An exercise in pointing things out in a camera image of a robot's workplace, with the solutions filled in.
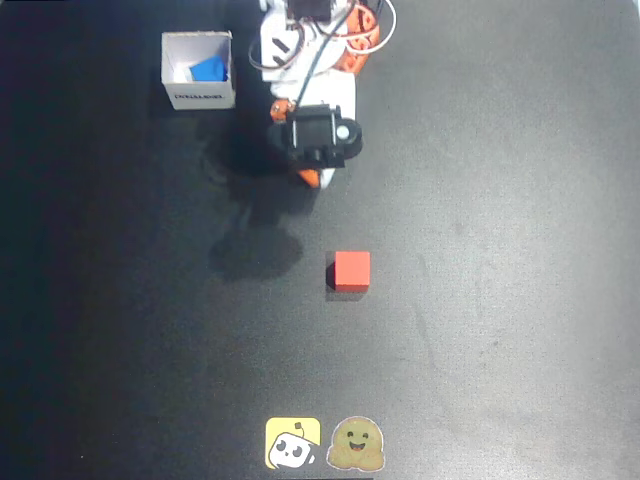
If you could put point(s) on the black gripper-mounted camera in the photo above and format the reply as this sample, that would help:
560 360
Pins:
315 137

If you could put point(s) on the yellow robot sticker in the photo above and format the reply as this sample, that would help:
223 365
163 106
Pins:
292 443

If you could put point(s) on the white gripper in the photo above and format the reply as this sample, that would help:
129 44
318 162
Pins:
314 176

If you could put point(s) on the white cardboard box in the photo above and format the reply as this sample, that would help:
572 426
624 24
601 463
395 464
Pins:
200 95

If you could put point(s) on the white and orange robot arm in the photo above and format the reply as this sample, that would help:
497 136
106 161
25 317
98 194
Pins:
280 45

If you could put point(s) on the smiling hugging face sticker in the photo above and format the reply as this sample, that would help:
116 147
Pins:
356 444

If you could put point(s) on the red cube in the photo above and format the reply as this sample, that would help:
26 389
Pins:
352 270

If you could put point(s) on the blue cube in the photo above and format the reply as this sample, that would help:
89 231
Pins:
210 69

